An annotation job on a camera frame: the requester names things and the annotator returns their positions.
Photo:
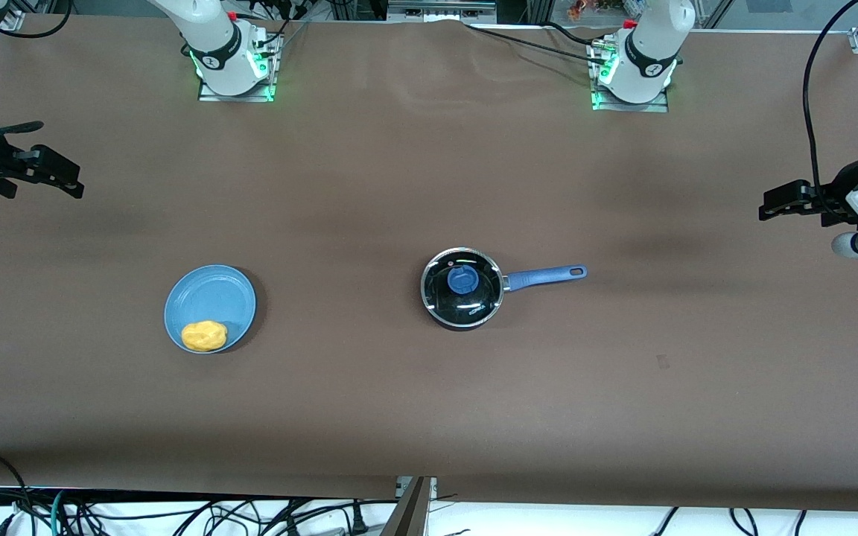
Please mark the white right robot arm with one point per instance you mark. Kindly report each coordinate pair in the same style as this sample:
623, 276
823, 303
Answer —
213, 37

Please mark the yellow potato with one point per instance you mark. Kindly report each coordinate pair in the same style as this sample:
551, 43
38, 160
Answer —
204, 336

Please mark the colourful small objects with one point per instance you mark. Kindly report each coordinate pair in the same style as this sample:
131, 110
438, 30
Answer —
593, 9

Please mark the blue plate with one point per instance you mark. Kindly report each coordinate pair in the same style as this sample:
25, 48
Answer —
213, 294

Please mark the glass lid with blue knob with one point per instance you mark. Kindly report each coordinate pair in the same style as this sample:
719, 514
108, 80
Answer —
474, 307

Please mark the white corner bracket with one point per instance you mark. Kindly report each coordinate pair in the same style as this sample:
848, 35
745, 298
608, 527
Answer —
10, 22

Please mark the grey power strip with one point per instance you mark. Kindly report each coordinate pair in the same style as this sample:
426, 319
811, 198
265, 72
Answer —
440, 9

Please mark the brown beam with bracket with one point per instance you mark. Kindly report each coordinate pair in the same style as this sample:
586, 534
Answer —
410, 514

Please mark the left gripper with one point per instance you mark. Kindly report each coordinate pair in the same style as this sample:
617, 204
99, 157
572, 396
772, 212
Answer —
833, 199

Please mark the brown table cloth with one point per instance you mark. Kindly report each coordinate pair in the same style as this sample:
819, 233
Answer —
399, 186

